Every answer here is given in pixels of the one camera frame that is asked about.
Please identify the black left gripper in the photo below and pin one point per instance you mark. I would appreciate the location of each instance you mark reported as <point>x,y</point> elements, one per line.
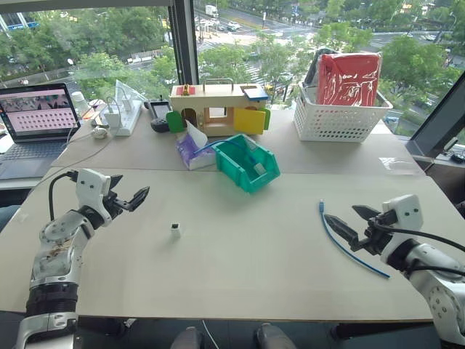
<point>115,205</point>

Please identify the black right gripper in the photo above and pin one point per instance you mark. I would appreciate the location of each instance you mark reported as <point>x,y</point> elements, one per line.
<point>378,234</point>

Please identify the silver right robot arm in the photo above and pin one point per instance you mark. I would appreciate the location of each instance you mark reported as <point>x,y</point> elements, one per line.
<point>436,280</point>

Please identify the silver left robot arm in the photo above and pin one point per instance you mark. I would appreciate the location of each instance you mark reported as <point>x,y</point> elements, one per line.
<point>54,251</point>

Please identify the small white connector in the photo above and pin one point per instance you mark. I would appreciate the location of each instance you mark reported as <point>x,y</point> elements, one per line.
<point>175,230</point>

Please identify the small white round object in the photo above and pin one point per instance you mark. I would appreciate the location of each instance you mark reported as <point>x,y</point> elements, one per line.
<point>99,132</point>

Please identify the white power strip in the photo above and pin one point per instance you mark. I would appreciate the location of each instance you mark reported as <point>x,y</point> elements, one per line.
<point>127,118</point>

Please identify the purple tissue pack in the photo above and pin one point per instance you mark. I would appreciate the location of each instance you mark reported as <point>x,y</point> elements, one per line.
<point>190,152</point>

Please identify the black handheld controller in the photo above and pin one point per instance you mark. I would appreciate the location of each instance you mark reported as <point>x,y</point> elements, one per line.
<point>159,114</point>

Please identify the white perforated plastic basket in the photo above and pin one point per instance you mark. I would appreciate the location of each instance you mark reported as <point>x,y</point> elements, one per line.
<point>338,121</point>

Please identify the green plastic storage bin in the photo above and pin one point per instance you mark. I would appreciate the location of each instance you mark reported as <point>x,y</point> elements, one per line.
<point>236,171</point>

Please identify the open laptop computer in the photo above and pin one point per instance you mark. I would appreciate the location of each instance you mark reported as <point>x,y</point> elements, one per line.
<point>36,123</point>

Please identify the wooden toy house with doors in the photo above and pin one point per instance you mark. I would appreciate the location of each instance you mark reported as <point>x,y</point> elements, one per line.
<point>218,102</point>

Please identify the red plastic-wrapped package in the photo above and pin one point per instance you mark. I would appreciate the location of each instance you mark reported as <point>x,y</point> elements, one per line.
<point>348,78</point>

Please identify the black item behind red package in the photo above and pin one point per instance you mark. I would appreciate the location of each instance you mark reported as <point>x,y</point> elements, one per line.
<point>312,69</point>

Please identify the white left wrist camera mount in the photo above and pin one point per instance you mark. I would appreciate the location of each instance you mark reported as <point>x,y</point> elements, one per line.
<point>91,185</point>

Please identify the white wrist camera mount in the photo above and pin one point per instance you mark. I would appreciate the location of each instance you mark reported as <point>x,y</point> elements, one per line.
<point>403,214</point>
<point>91,185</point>

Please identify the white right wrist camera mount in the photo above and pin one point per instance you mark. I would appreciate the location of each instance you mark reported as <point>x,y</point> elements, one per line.
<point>403,214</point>

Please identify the black window frame post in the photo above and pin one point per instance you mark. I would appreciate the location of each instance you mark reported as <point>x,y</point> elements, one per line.
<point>183,43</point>

